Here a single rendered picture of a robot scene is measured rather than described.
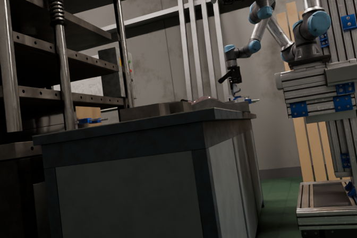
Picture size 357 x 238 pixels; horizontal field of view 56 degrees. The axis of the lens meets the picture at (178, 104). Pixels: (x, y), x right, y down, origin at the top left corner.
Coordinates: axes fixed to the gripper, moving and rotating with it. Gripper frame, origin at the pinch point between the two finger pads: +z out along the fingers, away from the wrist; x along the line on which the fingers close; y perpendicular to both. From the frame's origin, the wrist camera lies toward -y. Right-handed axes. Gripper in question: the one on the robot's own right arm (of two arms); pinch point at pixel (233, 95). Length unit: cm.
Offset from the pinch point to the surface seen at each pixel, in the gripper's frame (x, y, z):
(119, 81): 3, -86, -24
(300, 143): 160, 47, 53
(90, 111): -58, -78, 0
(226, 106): -49, 1, 8
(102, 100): -40, -79, -7
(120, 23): -7, -74, -66
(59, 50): -83, -77, -32
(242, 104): -46.7, 10.0, 8.3
